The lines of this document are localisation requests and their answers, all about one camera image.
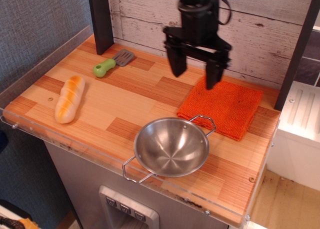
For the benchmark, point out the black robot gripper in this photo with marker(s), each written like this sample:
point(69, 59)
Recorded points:
point(197, 37)

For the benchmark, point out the orange towel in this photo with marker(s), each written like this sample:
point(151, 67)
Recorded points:
point(231, 106)

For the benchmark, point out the toy bread loaf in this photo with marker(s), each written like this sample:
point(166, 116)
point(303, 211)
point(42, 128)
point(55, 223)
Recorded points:
point(69, 99)

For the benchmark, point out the white toy sink unit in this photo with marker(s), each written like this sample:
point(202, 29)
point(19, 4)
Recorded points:
point(295, 150)

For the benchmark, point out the grey cabinet dispenser panel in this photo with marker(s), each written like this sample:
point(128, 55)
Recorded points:
point(122, 212)

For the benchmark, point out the orange object bottom left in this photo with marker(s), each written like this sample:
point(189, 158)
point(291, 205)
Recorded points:
point(28, 224)

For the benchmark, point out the green-handled grey toy spatula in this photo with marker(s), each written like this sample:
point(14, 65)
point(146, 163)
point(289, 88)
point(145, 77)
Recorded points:
point(122, 58)

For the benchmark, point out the steel two-handled bowl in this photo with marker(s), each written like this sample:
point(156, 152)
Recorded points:
point(172, 147)

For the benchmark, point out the dark right frame post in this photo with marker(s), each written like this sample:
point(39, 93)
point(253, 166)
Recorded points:
point(301, 44)

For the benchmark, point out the dark frame post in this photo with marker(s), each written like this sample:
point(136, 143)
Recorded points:
point(102, 25)
point(301, 44)

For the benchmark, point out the dark left frame post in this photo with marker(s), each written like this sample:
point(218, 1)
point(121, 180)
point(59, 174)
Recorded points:
point(102, 25)

